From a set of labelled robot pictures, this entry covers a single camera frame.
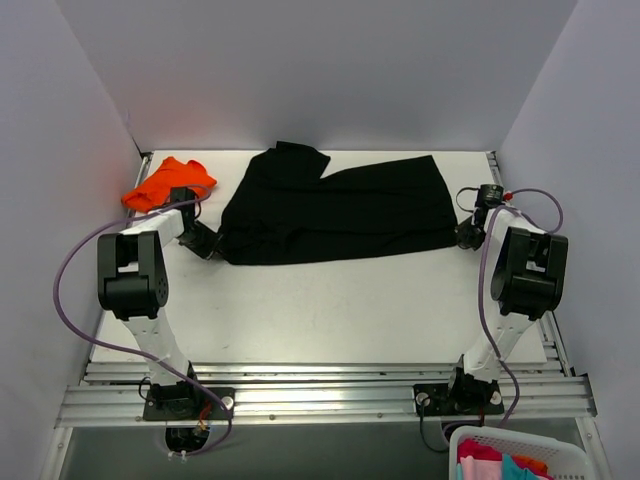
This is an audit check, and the black t shirt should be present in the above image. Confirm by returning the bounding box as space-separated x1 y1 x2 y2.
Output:
217 142 457 266

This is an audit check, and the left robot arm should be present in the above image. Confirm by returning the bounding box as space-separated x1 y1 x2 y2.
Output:
97 185 219 419

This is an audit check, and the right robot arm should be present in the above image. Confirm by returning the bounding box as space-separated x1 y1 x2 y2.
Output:
443 184 569 413

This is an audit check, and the orange folded t shirt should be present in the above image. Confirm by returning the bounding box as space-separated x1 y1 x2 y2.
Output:
121 156 217 213

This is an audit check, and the pink garment in basket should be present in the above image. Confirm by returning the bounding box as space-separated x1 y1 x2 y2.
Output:
456 439 502 480

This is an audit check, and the teal garment in basket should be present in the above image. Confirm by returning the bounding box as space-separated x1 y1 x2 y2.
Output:
502 454 538 480

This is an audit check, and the orange garment in basket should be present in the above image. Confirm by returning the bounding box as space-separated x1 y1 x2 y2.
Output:
513 455 548 476

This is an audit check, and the white laundry basket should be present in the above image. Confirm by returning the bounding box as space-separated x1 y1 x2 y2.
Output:
449 426 597 479

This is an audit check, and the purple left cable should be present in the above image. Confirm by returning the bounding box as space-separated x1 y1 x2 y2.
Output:
52 184 234 457

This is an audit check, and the purple cable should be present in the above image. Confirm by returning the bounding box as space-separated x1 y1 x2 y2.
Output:
477 187 565 431
52 184 234 457

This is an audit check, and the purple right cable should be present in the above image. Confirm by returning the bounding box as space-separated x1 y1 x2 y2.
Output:
477 187 565 431

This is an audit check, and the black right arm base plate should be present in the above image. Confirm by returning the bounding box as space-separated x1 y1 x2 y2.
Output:
412 382 505 417

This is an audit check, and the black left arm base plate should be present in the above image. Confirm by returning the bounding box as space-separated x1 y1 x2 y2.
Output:
142 384 228 422

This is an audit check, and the aluminium frame rail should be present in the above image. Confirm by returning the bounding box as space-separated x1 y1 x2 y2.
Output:
55 360 597 427

